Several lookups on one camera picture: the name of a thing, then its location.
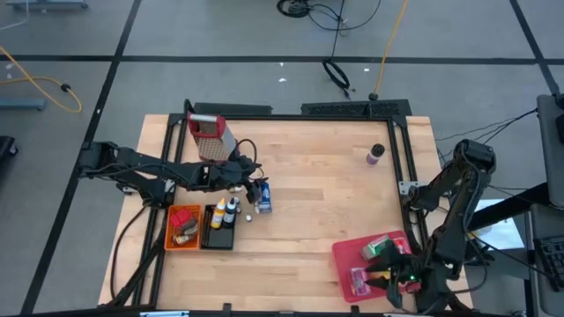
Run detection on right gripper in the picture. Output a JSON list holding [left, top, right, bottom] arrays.
[[365, 240, 431, 310]]

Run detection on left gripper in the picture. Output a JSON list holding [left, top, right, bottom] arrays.
[[206, 149, 265, 205]]

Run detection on blue Frosted Flakes box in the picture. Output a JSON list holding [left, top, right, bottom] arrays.
[[256, 181, 273, 215]]

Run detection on red mini cereal box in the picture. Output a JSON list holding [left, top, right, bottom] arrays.
[[390, 235, 413, 256]]

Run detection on green Apple Jacks box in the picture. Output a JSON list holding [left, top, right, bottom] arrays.
[[360, 233, 391, 262]]

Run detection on yellow squeeze bottle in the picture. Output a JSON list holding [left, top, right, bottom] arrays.
[[210, 196, 226, 230]]

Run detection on small dark grey packet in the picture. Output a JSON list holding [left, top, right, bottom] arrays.
[[178, 219, 199, 237]]

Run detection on small red box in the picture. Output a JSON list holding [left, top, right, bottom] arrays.
[[170, 208, 195, 229]]

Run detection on purple label spice jar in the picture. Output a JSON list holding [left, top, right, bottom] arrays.
[[365, 143, 387, 166]]

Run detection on pink plastic tray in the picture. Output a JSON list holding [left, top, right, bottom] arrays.
[[331, 230, 424, 305]]

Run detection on red steel box grater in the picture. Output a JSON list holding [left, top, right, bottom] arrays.
[[186, 112, 239, 164]]

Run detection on black plastic basket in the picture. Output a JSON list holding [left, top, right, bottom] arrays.
[[200, 203, 236, 251]]

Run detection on black flat plate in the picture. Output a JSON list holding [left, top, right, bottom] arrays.
[[192, 101, 273, 116]]

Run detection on orange plastic basket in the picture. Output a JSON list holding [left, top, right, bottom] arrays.
[[164, 203, 204, 252]]

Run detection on white sheet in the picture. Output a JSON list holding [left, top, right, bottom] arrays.
[[473, 198, 525, 252]]

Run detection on black perforated plate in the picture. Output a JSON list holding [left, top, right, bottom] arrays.
[[301, 99, 413, 119]]

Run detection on black beam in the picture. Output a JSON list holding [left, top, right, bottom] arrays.
[[466, 182, 552, 232]]

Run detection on black keyboard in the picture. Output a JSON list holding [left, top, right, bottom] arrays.
[[532, 235, 564, 291]]

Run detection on grey floor bar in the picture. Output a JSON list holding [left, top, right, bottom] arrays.
[[0, 97, 48, 112]]

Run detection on black floor object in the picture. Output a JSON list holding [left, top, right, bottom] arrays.
[[0, 135, 19, 162]]

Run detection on grey stand base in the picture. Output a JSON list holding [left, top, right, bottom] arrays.
[[4, 0, 89, 11]]

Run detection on black aluminium table frame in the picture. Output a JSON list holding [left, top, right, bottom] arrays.
[[99, 99, 475, 317]]

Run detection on black cable coil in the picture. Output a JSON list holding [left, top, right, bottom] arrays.
[[321, 56, 353, 99]]

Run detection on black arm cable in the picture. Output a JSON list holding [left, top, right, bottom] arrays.
[[108, 204, 149, 300]]

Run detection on black hanging cable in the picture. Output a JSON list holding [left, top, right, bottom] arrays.
[[333, 0, 347, 59]]

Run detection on black floor cables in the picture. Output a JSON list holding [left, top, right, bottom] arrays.
[[276, 0, 384, 33]]

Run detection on thin black cables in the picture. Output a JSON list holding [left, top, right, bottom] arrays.
[[434, 107, 539, 153]]

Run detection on yellow hanging cable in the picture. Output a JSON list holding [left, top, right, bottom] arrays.
[[372, 0, 410, 101]]

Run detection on yellow floor cable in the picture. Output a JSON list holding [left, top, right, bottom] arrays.
[[0, 43, 84, 114]]

